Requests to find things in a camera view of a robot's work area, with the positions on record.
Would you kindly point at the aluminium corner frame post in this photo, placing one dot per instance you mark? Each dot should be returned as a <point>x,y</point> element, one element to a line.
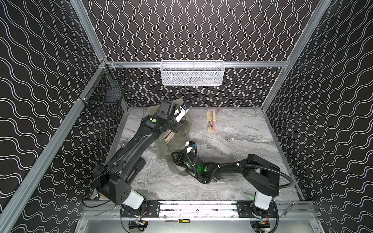
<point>88,28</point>

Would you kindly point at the folding fan with pink paper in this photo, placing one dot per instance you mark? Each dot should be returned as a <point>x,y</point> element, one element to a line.
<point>214,119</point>

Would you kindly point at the olive green tote bag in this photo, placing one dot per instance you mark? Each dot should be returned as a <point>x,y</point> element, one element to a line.
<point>178,142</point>

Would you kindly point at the right aluminium frame post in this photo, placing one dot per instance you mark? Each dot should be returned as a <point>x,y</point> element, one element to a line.
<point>313,22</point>

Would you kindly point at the left aluminium side bar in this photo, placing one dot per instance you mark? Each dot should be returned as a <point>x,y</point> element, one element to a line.
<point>21,197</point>

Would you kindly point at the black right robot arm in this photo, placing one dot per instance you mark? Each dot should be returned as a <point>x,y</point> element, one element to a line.
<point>263,175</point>

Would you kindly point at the yellow handled screwdriver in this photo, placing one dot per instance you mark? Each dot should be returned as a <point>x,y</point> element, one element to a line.
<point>180,221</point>

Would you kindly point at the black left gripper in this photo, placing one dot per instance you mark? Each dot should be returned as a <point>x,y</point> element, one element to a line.
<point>177,126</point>

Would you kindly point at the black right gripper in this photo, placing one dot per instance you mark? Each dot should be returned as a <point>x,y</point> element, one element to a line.
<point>179,158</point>

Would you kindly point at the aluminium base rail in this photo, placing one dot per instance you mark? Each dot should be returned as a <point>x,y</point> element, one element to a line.
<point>217,210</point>

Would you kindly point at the white wire mesh basket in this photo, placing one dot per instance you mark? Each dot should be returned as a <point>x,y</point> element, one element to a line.
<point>192,76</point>

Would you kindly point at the horizontal aluminium back bar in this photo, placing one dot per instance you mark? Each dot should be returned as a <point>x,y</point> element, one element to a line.
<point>179,64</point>

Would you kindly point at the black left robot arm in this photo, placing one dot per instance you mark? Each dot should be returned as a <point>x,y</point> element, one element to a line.
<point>113,179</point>

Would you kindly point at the black wire mesh basket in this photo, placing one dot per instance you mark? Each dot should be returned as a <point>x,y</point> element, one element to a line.
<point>105,94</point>

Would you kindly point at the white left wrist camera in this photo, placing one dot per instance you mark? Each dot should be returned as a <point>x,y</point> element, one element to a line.
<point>180,112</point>

